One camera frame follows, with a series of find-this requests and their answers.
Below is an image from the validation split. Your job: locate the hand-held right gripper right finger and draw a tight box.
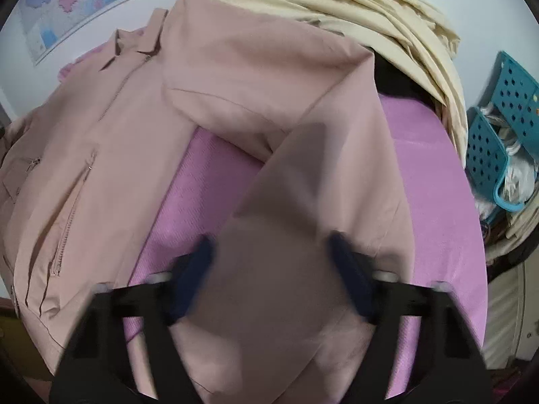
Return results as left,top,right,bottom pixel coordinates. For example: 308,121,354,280
327,231,493,404

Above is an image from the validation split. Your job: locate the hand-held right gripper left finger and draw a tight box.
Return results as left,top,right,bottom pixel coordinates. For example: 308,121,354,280
48,233,217,404

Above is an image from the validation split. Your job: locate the light pink zip jacket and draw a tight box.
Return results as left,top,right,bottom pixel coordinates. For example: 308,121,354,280
0,0,422,404

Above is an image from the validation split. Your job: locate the pink-purple blanket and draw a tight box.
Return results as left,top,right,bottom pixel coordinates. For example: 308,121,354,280
55,44,489,402

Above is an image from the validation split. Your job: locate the white furniture side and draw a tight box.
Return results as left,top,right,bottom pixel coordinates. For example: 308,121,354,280
483,252,539,367

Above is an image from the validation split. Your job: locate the teal perforated laundry basket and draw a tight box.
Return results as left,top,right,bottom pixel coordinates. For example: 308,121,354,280
465,50,539,213

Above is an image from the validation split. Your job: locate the black cloth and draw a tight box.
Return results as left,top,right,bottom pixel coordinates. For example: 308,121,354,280
373,48,443,112

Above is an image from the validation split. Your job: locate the cream cloth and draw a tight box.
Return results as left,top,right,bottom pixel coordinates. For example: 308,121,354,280
191,0,469,169

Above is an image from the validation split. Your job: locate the colourful wall map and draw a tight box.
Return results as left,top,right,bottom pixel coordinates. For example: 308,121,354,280
17,0,224,67

